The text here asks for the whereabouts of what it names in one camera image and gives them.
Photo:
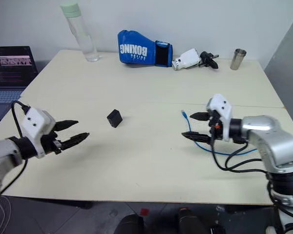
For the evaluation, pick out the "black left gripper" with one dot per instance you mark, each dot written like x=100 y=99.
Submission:
x=51 y=145

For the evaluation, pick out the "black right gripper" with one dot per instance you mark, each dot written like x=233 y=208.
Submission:
x=215 y=126

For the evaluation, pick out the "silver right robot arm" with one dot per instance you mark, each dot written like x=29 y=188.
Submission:
x=271 y=141

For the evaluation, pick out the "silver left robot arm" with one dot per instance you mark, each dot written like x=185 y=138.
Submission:
x=0 y=153

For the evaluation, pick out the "small black box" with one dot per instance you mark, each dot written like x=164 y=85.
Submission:
x=114 y=118

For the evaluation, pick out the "black spare gripper fingers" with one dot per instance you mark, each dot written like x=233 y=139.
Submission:
x=208 y=59

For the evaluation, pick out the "white spare gripper housing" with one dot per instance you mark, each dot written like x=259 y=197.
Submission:
x=186 y=59

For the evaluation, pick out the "steel cup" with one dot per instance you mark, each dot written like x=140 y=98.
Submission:
x=237 y=59

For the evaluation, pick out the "open laptop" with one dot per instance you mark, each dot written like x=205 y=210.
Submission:
x=9 y=65

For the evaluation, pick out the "clear bottle with green cap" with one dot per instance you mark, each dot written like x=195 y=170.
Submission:
x=84 y=36

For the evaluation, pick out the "blue boxing glove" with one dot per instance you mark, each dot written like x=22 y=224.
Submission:
x=136 y=48

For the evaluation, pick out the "dark rounded shape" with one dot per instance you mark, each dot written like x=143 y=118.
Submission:
x=131 y=225

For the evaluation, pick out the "white robot body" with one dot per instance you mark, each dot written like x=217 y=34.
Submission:
x=290 y=224

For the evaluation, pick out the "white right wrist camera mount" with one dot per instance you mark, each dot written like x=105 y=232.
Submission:
x=222 y=104

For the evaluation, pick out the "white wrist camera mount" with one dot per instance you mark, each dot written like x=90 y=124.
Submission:
x=222 y=104
x=36 y=124

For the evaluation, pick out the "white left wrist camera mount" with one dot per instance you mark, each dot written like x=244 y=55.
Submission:
x=36 y=124

